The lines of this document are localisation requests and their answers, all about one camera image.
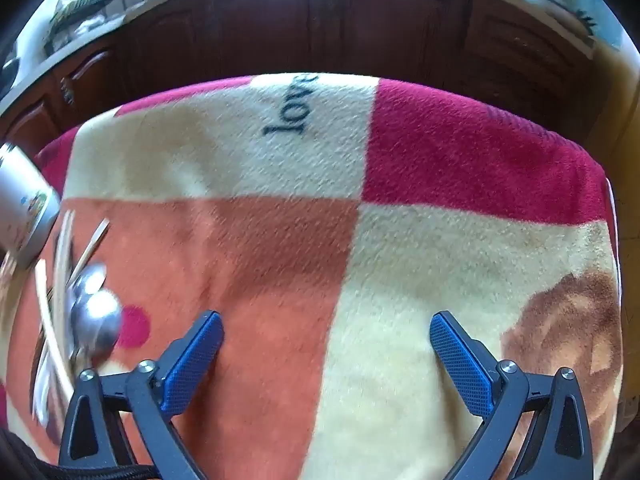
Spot wooden chopstick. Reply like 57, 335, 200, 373
67, 217, 111, 286
35, 260, 76, 401
52, 210, 76, 356

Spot printed checkered fleece blanket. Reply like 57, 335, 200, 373
0, 72, 623, 480

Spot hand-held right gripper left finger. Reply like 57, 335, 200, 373
59, 310, 224, 480

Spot white printed mug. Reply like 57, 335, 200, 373
0, 142, 62, 268

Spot metal spoon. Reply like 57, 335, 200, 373
67, 262, 108, 306
70, 290, 123, 361

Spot brown wooden base cabinets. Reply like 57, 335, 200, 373
0, 0, 601, 161

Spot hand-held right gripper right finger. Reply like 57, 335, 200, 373
429, 310, 596, 480

